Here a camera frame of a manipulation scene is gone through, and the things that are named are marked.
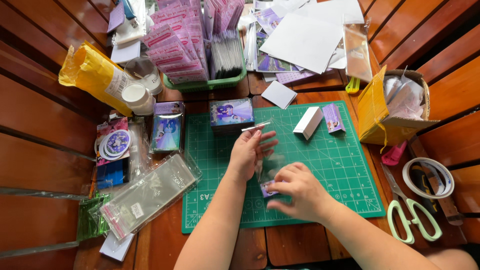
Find person's left hand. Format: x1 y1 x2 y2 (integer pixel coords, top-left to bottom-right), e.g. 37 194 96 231
229 128 279 183

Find person's right hand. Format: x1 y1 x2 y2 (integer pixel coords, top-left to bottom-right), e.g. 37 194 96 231
266 162 335 224

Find clear cellophane bag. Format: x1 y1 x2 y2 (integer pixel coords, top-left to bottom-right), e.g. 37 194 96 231
241 120 290 188

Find small purple printed box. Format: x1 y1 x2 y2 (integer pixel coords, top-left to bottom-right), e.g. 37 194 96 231
260 180 286 199

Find green cutting mat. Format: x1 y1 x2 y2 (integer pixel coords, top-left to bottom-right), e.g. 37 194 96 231
181 100 386 234

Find stack of purple picture cards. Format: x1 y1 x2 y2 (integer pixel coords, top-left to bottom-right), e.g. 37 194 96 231
209 98 256 136

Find white square paper piece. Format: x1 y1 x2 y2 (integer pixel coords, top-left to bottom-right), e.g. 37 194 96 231
260 80 298 110

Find white folded paper box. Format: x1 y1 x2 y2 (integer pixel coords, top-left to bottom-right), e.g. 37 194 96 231
292 106 324 141

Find purple printed favor box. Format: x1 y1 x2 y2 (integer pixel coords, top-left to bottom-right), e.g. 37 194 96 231
321 102 347 134

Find bagged purple picture cards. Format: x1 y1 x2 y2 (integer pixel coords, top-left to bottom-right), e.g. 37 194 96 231
149 101 185 155

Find pink utility cutter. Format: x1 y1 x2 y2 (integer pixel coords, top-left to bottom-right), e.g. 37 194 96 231
381 140 408 167

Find pack of clear cellophane bags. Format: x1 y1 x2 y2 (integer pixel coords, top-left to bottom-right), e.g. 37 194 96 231
99 151 203 241

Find double-sided tape roll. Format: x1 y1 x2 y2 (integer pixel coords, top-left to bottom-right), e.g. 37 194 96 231
402 157 455 200

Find slim clear bag bundle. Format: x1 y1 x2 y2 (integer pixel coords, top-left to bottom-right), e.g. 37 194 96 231
127 118 151 181

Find yellow taped cardboard box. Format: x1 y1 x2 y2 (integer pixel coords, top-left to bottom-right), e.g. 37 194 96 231
357 65 441 148

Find black yellow utility knife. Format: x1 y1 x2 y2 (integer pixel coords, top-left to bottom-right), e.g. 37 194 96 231
410 164 440 215

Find yellow green clip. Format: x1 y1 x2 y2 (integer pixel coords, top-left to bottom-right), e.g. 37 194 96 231
344 76 361 95

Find white capped bottle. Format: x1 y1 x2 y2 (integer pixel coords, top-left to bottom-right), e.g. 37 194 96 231
121 82 157 116

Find green basket of pink cards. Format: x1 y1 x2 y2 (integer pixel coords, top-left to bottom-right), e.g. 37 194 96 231
142 0 248 94

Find pack of round picture stickers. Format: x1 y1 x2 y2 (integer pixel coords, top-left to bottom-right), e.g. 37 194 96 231
95 116 133 167

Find heap of white paper sheets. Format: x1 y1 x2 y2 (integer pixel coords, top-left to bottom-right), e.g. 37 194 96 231
238 0 365 85

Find blue box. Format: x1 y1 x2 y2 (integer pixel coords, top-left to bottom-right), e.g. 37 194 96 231
96 159 130 190

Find steel ruler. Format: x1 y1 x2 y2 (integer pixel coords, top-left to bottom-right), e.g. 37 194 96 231
406 136 464 226

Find narrow clear bag pack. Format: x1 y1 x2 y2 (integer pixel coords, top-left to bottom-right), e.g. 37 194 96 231
342 16 374 83

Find small white card stack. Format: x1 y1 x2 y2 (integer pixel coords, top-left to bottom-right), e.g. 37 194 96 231
99 230 135 262

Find white notepaper stack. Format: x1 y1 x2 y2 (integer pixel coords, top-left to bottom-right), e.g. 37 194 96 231
110 40 142 65

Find green foil strips bundle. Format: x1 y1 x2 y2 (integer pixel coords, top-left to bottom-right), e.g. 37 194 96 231
76 190 112 242

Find clear bag of white items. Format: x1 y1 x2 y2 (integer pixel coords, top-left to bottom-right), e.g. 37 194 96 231
112 0 151 46

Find yellow padded mailer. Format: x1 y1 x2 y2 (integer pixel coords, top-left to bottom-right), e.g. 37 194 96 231
58 40 134 117

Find lilac dotted card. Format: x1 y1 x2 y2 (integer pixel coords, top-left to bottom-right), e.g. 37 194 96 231
106 1 125 34

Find light green handled scissors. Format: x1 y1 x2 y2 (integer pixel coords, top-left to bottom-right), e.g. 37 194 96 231
380 163 443 245

